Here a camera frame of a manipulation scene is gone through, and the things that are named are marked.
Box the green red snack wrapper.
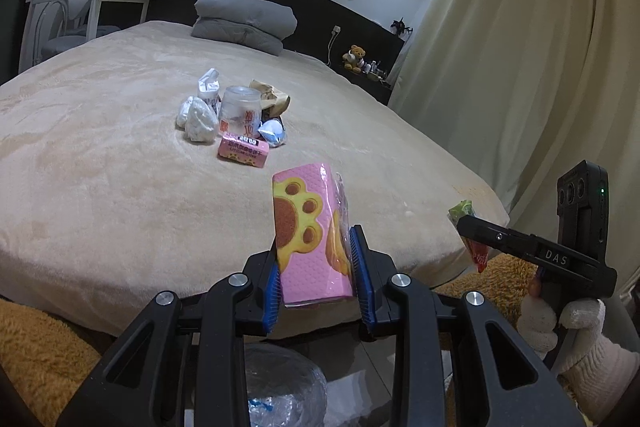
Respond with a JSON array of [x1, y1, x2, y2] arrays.
[[448, 199, 489, 273]]

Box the pink paw print tissue pack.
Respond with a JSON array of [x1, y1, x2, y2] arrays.
[[272, 162, 354, 308]]

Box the small pink carton box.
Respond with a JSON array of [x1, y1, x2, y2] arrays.
[[217, 132, 269, 168]]

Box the brown paper bag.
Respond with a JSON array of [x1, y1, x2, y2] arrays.
[[250, 80, 291, 120]]

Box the white plastic bag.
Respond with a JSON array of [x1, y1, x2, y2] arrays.
[[182, 96, 219, 144]]

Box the white printed snack wrapper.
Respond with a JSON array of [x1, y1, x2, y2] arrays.
[[198, 68, 220, 114]]

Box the clear plastic trash bag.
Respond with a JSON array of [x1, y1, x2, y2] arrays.
[[244, 343, 328, 427]]

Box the right hand in white glove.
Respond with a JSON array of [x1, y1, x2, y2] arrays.
[[516, 279, 639, 426]]

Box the blue white crumpled wrapper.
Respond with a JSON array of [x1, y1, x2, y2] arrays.
[[258, 118, 286, 148]]

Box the black nightstand with small items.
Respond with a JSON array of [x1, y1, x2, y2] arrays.
[[340, 60, 393, 105]]

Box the clear plastic cup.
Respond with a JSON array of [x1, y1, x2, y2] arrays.
[[218, 86, 262, 138]]

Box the beige plush bed blanket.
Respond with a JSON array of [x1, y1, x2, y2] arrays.
[[1, 22, 509, 335]]

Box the cream curtain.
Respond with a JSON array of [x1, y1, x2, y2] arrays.
[[390, 0, 639, 294]]

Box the brown teddy bear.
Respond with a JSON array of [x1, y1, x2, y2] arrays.
[[343, 44, 366, 74]]

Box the crumpled white tissue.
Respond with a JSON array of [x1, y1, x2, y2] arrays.
[[175, 96, 194, 129]]

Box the black headboard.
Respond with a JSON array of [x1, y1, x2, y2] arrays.
[[92, 0, 407, 84]]

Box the black figurine on headboard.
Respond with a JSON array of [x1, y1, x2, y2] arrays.
[[390, 18, 413, 41]]

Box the upper grey pillow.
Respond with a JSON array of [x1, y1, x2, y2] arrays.
[[194, 0, 297, 40]]

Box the grey pillow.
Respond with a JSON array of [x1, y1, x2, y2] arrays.
[[191, 17, 283, 55], [194, 0, 297, 40]]

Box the lower grey pillow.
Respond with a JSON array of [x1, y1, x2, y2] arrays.
[[191, 17, 283, 55]]

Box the white metal chair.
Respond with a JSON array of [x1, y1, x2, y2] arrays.
[[35, 0, 88, 65]]

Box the white charger with cable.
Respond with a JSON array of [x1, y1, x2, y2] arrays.
[[326, 25, 342, 66]]

